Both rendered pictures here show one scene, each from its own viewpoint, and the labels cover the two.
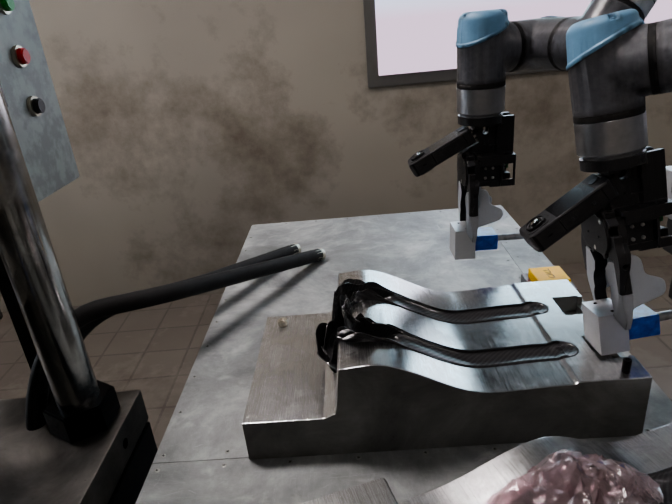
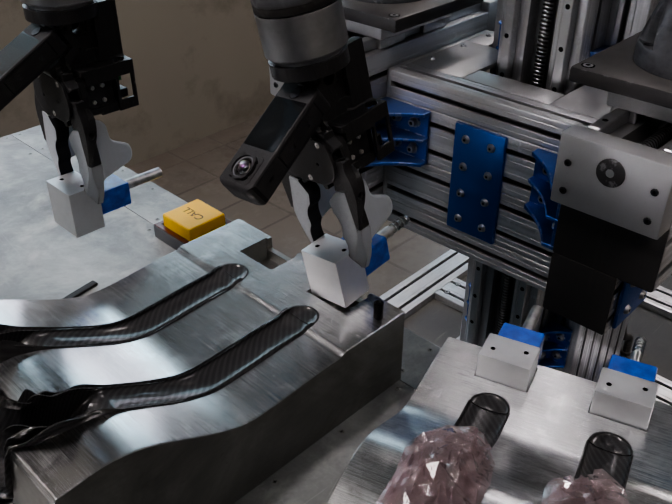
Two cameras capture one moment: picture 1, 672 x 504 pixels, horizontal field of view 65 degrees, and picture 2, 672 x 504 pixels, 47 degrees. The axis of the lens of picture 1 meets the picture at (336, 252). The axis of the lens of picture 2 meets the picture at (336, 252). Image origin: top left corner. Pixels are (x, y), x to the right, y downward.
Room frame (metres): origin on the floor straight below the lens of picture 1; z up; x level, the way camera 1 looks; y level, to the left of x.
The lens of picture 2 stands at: (0.14, 0.14, 1.36)
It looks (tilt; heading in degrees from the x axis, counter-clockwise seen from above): 33 degrees down; 312
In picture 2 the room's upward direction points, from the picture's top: straight up
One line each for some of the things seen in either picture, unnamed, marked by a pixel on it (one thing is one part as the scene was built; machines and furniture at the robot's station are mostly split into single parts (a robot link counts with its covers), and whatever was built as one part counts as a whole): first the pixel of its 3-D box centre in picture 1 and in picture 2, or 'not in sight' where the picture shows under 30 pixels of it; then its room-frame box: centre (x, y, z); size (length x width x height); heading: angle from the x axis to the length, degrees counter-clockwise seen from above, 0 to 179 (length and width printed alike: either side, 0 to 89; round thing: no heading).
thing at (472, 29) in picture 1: (483, 49); not in sight; (0.87, -0.26, 1.25); 0.09 x 0.08 x 0.11; 108
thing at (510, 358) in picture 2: not in sight; (520, 343); (0.41, -0.43, 0.86); 0.13 x 0.05 x 0.05; 105
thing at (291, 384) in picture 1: (426, 346); (119, 388); (0.65, -0.12, 0.87); 0.50 x 0.26 x 0.14; 88
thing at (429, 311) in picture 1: (438, 319); (133, 344); (0.63, -0.13, 0.92); 0.35 x 0.16 x 0.09; 88
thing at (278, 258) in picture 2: (572, 315); (271, 266); (0.68, -0.35, 0.87); 0.05 x 0.05 x 0.04; 88
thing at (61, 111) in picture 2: (483, 150); (77, 59); (0.87, -0.26, 1.09); 0.09 x 0.08 x 0.12; 88
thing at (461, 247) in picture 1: (488, 238); (112, 189); (0.87, -0.27, 0.93); 0.13 x 0.05 x 0.05; 88
